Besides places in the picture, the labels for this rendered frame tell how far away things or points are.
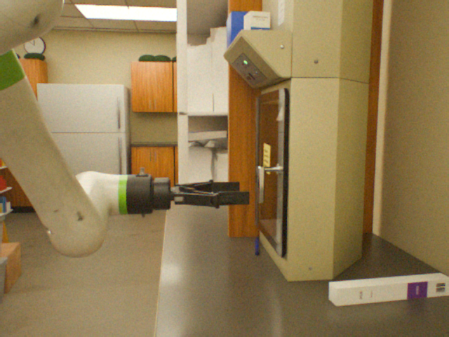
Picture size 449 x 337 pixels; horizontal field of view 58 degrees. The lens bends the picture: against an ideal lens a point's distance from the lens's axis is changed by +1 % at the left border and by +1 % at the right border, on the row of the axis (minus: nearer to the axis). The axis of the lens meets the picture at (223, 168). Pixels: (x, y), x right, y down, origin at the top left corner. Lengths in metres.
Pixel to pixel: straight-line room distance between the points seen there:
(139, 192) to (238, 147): 0.46
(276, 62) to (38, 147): 0.51
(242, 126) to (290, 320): 0.65
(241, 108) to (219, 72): 0.94
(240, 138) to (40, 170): 0.69
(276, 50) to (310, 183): 0.31
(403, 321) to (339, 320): 0.12
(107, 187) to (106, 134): 4.93
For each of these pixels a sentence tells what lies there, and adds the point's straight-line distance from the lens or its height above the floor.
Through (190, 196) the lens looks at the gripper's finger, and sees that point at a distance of 0.87.
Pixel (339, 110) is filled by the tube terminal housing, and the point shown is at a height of 1.34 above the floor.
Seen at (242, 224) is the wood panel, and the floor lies 0.98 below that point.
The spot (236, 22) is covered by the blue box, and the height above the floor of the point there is 1.57.
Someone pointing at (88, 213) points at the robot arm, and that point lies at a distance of 0.81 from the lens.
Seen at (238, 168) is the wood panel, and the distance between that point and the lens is 1.27.
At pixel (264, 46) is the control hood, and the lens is 0.91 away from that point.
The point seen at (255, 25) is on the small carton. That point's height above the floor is 1.54.
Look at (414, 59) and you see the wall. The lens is 1.32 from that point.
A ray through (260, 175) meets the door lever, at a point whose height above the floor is 1.19.
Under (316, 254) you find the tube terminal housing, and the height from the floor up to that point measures 1.00.
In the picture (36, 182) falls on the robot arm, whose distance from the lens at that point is 0.76.
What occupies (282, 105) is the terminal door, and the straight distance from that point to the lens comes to 0.94.
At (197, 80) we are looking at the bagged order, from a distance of 2.31.
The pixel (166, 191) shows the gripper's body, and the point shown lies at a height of 1.16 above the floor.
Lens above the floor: 1.32
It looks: 7 degrees down
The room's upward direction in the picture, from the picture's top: straight up
